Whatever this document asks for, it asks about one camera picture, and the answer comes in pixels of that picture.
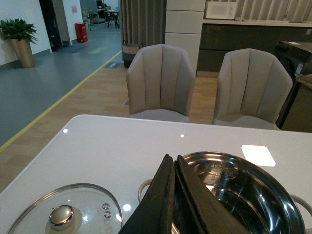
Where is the right beige upholstered chair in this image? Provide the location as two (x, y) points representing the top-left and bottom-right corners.
(213, 48), (293, 130)

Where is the white tall cabinet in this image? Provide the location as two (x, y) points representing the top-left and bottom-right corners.
(165, 0), (205, 71)

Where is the dark kitchen counter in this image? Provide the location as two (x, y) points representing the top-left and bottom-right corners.
(197, 21), (312, 72)

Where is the gold plant pot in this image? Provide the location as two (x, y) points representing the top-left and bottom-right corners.
(10, 39), (35, 68)

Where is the glass pot lid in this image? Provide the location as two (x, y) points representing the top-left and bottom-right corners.
(8, 183), (123, 234)

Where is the left beige upholstered chair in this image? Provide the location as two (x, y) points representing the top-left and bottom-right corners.
(126, 44), (195, 122)

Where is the red cabinet box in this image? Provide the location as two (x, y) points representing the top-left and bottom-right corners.
(75, 22), (88, 43)

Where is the cream electric cooking pot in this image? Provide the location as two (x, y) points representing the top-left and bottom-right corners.
(137, 151), (312, 234)

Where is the woven storage basket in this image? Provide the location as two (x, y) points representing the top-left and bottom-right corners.
(122, 40), (143, 68)

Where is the white microwave oven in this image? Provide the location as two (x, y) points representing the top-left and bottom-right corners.
(204, 1), (237, 20)

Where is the black washing machine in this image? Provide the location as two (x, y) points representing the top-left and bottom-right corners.
(275, 41), (312, 132)

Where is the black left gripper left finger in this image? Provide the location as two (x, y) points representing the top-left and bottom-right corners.
(119, 154), (175, 234)

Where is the green potted plant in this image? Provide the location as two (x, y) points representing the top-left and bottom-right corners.
(0, 19), (37, 44)

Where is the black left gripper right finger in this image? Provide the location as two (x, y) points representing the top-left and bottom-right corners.
(174, 156), (249, 234)

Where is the beige upholstered chair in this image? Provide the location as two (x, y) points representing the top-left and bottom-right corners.
(213, 48), (293, 130)
(126, 44), (195, 122)

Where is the distant black table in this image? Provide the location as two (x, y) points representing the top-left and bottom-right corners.
(105, 10), (120, 28)

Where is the grey curtain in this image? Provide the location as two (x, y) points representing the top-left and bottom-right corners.
(119, 0), (167, 46)

